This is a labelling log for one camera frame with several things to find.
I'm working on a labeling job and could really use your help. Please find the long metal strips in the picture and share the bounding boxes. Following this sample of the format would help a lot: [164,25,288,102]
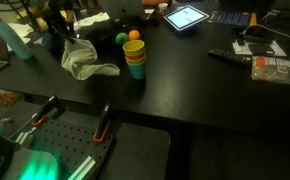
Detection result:
[67,155,97,180]

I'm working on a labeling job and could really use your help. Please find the short metal strips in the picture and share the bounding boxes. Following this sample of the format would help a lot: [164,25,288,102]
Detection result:
[15,130,36,148]

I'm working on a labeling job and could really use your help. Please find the yellow plastic cup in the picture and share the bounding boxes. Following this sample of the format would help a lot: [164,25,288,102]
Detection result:
[122,39,146,57]

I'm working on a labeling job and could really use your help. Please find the black phone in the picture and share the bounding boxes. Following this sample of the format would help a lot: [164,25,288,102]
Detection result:
[248,42,276,55]

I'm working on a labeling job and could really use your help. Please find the blue plastic cup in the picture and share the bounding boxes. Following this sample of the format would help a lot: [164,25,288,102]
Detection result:
[127,61,147,81]

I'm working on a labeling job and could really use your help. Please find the tablet with lit screen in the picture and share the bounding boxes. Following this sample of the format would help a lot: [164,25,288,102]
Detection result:
[163,3,210,32]

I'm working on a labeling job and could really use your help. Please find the silver laptop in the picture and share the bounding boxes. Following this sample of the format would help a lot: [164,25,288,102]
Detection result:
[96,0,148,22]

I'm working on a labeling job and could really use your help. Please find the black pegboard base plate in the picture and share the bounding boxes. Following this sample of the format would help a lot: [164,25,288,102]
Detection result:
[8,109,116,180]

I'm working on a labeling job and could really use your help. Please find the lavender paper booklet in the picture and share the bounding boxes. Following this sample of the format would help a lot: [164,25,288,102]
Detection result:
[7,22,33,46]

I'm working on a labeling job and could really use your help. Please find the orange ball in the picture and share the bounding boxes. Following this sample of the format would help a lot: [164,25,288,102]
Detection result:
[128,29,141,41]

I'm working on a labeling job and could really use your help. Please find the dark blue cloth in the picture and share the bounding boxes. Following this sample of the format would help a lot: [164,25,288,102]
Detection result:
[39,31,66,56]

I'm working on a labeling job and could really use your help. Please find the reddish patterned sheet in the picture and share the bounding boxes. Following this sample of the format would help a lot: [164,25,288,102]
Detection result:
[0,87,23,114]

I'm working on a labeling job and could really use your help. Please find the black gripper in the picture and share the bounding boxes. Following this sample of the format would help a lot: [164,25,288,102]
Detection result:
[48,0,77,45]

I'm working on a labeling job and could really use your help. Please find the black rounded mat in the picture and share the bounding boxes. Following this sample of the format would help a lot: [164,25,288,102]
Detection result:
[98,121,171,180]

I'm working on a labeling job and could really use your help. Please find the blue book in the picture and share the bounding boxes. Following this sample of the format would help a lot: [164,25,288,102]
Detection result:
[207,9,258,28]

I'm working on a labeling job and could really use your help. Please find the black fruit bowl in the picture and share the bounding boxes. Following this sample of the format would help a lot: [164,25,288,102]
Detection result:
[113,25,145,46]

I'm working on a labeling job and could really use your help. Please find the lime plastic cup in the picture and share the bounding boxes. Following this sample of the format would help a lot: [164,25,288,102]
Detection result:
[125,56,148,66]

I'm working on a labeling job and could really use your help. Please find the stained white napkin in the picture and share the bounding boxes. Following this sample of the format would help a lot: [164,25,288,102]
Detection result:
[74,12,111,31]

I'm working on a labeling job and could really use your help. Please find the orange plastic cup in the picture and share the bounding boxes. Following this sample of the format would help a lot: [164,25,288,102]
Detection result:
[124,52,147,62]

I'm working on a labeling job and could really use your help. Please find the black remote control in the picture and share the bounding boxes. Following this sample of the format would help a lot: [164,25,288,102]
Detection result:
[207,48,254,65]

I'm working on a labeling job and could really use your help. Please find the clear plastic parts bag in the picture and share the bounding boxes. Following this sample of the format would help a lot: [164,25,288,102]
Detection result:
[250,55,290,88]

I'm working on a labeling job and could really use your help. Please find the yellow potato chips bag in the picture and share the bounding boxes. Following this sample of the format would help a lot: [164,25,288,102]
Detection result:
[16,3,51,33]

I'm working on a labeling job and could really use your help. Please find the black stapler device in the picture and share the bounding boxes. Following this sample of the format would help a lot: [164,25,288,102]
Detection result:
[236,23,276,45]

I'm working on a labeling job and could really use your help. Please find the small brown glass bottle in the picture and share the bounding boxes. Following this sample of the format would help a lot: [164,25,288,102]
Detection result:
[156,2,169,19]

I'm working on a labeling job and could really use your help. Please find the green ball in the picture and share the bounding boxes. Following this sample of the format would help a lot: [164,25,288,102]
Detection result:
[114,32,130,46]

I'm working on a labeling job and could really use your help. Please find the white cloth towel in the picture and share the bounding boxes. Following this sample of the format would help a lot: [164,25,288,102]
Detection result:
[60,38,121,81]

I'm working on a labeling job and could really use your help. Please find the white paper sheet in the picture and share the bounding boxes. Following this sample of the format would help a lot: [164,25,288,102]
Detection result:
[232,38,288,57]

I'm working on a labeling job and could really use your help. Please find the black clamp orange handle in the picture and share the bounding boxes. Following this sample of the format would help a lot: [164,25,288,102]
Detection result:
[31,95,60,128]
[92,104,114,144]

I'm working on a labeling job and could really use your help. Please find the teal water bottle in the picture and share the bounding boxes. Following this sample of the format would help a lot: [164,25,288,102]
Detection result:
[0,9,33,61]

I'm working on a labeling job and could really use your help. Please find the person forearm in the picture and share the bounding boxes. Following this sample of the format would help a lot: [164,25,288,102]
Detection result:
[140,0,166,8]

